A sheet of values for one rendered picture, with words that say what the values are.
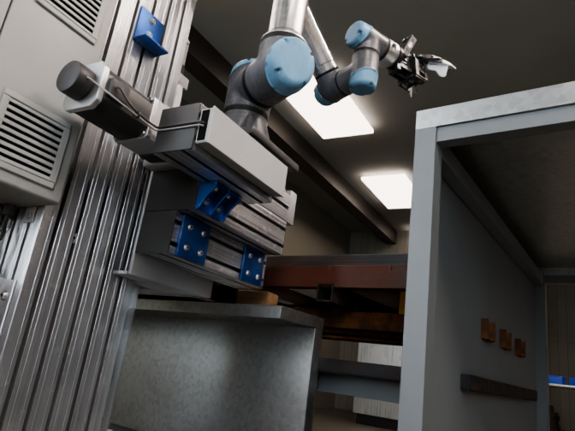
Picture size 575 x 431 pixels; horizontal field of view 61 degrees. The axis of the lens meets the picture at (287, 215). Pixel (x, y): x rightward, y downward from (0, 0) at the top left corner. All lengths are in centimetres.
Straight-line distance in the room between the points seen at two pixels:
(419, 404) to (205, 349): 82
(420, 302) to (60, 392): 67
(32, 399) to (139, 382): 73
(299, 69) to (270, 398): 83
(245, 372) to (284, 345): 15
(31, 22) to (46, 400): 66
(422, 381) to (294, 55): 73
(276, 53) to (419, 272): 57
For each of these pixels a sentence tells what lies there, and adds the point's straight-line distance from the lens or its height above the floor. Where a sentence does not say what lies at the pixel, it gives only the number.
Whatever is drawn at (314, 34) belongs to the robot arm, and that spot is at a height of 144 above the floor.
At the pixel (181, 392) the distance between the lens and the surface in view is 159.
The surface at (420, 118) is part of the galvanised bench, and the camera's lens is 100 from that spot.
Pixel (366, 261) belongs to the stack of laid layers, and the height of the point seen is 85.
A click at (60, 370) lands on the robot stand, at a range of 106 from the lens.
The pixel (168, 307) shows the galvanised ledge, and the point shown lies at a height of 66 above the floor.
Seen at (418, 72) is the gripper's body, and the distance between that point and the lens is 153.
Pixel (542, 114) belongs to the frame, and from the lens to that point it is 95.
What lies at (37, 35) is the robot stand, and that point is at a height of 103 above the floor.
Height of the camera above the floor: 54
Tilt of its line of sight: 17 degrees up
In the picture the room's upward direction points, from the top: 8 degrees clockwise
